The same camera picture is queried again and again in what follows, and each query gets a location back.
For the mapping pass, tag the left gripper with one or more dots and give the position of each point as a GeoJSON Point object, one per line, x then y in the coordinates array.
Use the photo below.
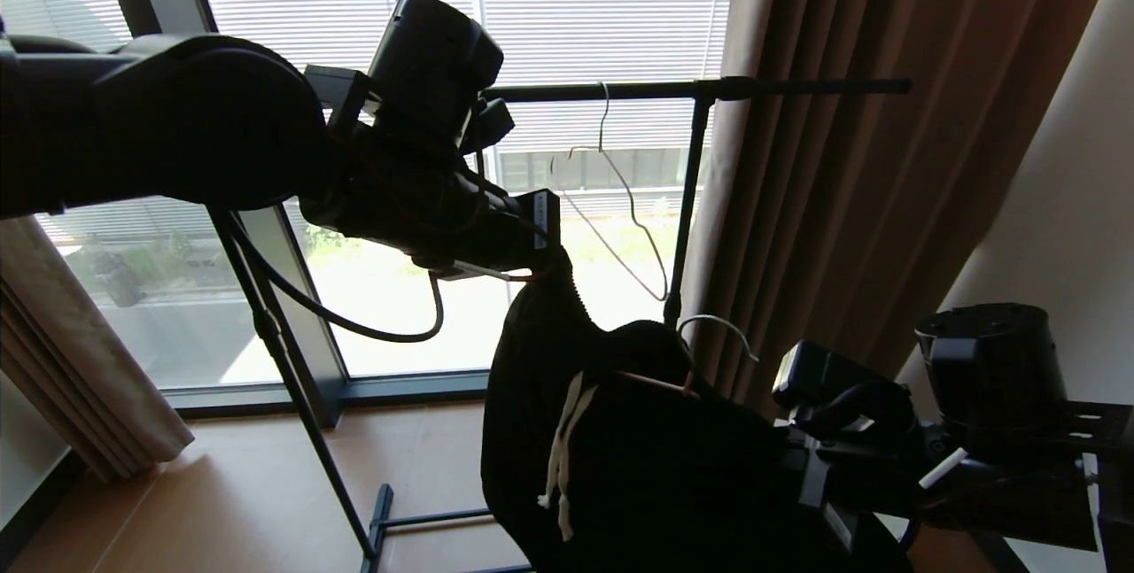
{"type": "Point", "coordinates": [443, 210]}

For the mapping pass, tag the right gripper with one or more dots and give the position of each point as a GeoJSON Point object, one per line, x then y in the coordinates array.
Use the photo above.
{"type": "Point", "coordinates": [850, 476]}

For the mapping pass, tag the black garment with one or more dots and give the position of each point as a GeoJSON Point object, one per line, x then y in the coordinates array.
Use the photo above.
{"type": "Point", "coordinates": [664, 484]}

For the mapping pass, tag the pink clothes hanger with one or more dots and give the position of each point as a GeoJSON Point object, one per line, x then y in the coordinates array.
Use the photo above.
{"type": "Point", "coordinates": [603, 121]}
{"type": "Point", "coordinates": [709, 320]}

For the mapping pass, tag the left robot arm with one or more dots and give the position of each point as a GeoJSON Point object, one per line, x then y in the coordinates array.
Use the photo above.
{"type": "Point", "coordinates": [177, 121]}

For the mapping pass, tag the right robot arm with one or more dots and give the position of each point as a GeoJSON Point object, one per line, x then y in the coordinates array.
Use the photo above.
{"type": "Point", "coordinates": [1001, 396]}

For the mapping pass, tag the black clothes rack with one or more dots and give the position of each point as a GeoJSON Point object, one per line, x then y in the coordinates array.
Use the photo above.
{"type": "Point", "coordinates": [797, 86]}

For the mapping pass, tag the window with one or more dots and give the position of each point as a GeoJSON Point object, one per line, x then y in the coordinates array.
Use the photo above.
{"type": "Point", "coordinates": [585, 6]}

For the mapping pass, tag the brown curtain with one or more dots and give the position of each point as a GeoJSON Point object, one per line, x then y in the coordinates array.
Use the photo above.
{"type": "Point", "coordinates": [71, 378]}
{"type": "Point", "coordinates": [886, 112]}

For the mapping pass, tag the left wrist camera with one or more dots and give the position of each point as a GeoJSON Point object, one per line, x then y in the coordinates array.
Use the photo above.
{"type": "Point", "coordinates": [492, 123]}

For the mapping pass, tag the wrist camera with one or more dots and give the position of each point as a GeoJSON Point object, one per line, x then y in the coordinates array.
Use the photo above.
{"type": "Point", "coordinates": [824, 378]}
{"type": "Point", "coordinates": [492, 123]}

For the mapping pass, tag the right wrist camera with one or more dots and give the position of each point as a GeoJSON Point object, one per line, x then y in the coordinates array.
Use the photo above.
{"type": "Point", "coordinates": [824, 378]}

